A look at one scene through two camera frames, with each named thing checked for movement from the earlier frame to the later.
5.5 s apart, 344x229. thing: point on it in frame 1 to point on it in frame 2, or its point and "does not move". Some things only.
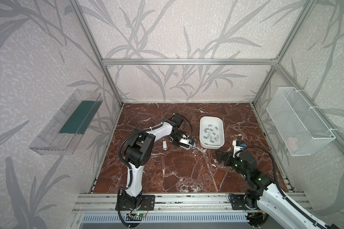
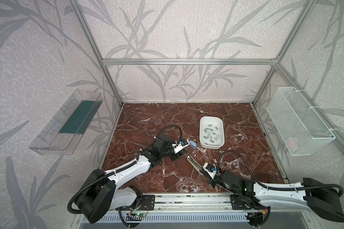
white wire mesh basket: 301,129 does not move
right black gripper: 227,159 to 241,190
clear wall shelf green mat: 63,132 does not move
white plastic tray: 211,133 does not move
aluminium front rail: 181,202 does not move
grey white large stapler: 184,143 to 199,169
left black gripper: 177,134 to 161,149
